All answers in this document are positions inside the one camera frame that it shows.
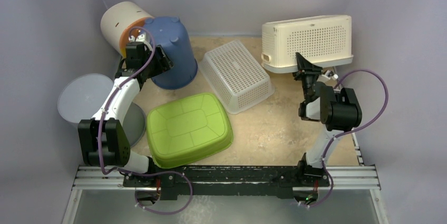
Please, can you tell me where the blue plastic bucket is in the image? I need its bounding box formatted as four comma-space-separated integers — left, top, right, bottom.
143, 16, 198, 90

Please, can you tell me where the large cream laundry basket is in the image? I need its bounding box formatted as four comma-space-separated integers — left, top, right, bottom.
261, 15, 354, 73

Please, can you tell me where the small white perforated basket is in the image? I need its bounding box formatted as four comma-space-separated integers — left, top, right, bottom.
198, 40, 275, 114

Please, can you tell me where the green plastic tray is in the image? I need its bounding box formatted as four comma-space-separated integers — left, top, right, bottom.
146, 92, 234, 169

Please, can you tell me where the grey plastic bucket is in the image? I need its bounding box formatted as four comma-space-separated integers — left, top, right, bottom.
57, 73, 145, 147

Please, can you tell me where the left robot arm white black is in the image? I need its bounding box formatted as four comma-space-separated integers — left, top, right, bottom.
77, 42, 173, 187

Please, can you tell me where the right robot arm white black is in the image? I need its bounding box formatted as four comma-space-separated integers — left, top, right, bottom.
293, 52, 362, 186

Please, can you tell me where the round drawer cabinet orange yellow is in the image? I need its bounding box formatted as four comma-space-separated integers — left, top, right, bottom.
100, 1, 154, 57

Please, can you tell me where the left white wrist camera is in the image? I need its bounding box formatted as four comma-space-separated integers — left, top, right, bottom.
128, 32, 153, 51

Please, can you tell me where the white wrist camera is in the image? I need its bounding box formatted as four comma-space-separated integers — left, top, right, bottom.
321, 70, 338, 82
128, 32, 153, 51

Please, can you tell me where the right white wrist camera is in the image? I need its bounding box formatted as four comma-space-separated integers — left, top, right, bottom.
321, 70, 338, 82

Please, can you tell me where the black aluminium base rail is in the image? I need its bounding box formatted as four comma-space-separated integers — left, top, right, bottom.
72, 165, 381, 215

